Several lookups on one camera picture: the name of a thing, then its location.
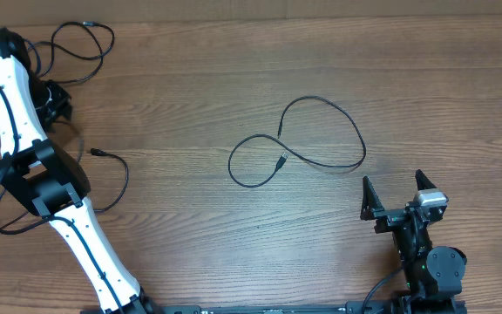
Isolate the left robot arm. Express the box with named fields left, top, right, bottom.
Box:
left=0, top=28, right=160, bottom=313

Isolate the black usb cable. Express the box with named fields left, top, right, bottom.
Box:
left=0, top=119, right=130, bottom=230
left=24, top=20, right=116, bottom=85
left=227, top=95, right=368, bottom=189

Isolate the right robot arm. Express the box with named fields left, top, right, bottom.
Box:
left=359, top=169, right=467, bottom=313

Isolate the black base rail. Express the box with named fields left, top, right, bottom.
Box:
left=150, top=301, right=468, bottom=314

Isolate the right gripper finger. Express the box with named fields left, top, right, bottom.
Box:
left=415, top=169, right=436, bottom=191
left=360, top=176, right=385, bottom=221

